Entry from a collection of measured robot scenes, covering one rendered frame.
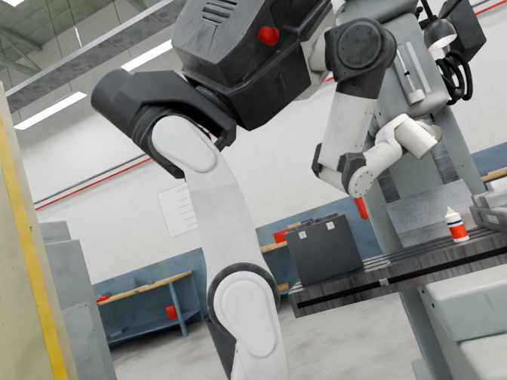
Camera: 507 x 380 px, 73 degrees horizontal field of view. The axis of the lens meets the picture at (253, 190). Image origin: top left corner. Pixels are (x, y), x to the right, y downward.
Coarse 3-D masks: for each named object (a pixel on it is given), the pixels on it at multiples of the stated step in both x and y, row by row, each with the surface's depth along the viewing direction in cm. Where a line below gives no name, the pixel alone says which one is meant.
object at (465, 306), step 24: (432, 288) 95; (456, 288) 88; (480, 288) 84; (504, 288) 83; (432, 312) 107; (456, 312) 85; (480, 312) 84; (504, 312) 83; (456, 336) 85; (480, 336) 84
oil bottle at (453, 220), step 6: (450, 210) 104; (450, 216) 103; (456, 216) 102; (450, 222) 103; (456, 222) 102; (450, 228) 103; (456, 228) 102; (462, 228) 102; (456, 234) 102; (462, 234) 102; (456, 240) 103; (462, 240) 101
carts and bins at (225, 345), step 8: (208, 320) 255; (208, 328) 261; (216, 328) 252; (216, 336) 254; (224, 336) 249; (216, 344) 256; (224, 344) 250; (232, 344) 248; (224, 352) 251; (232, 352) 248; (224, 360) 253; (232, 360) 248; (224, 368) 257
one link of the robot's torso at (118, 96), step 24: (120, 72) 73; (144, 72) 71; (168, 72) 71; (96, 96) 72; (120, 96) 70; (144, 96) 70; (168, 96) 70; (192, 96) 71; (120, 120) 72; (144, 120) 70; (216, 120) 70; (216, 144) 73
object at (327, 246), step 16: (304, 224) 119; (320, 224) 117; (336, 224) 116; (288, 240) 118; (304, 240) 117; (320, 240) 116; (336, 240) 116; (352, 240) 115; (304, 256) 116; (320, 256) 116; (336, 256) 115; (352, 256) 114; (304, 272) 116; (320, 272) 115; (336, 272) 115
